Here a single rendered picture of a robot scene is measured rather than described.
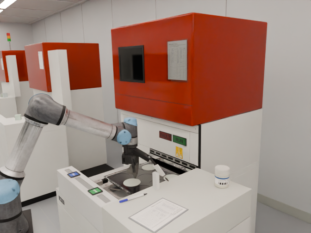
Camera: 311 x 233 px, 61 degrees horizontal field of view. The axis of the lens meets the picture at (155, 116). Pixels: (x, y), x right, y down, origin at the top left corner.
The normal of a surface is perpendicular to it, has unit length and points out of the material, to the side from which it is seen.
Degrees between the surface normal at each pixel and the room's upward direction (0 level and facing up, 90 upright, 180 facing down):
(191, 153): 90
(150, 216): 0
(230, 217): 90
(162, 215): 0
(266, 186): 90
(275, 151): 90
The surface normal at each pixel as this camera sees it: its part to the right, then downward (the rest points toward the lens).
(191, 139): -0.77, 0.15
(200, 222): 0.64, 0.14
